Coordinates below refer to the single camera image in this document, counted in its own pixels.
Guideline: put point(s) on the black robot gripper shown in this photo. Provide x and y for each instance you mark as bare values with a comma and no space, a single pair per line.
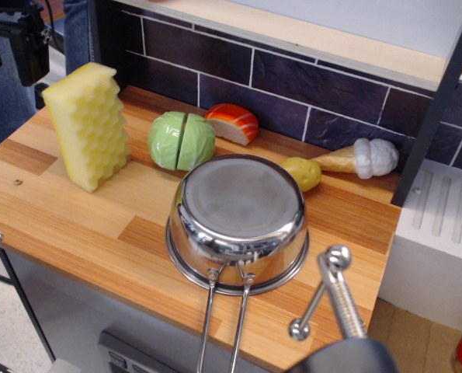
21,23

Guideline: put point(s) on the yellow sponge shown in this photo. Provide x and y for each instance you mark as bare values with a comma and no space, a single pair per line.
87,115

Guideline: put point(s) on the upside-down steel pot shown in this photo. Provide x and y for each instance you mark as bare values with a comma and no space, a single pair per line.
238,227

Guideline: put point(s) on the person's blue jeans leg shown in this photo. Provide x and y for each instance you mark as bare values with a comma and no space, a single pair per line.
17,102

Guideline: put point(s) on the green toy cabbage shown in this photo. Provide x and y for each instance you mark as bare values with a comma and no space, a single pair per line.
181,141

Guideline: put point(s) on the orange salmon sushi toy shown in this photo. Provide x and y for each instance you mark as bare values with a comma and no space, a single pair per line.
233,123

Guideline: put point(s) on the yellow toy potato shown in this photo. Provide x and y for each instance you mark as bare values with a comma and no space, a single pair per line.
305,172

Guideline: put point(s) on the black control panel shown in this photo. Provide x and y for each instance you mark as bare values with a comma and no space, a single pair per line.
122,357

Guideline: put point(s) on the toy ice cream cone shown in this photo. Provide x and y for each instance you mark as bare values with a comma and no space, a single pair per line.
365,158

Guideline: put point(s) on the wooden upper shelf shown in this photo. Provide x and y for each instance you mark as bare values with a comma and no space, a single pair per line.
405,41

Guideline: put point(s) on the white dish rack sink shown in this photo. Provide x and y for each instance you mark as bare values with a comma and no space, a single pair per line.
424,269

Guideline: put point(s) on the black vertical frame post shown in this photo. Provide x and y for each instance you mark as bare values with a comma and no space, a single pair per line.
430,125

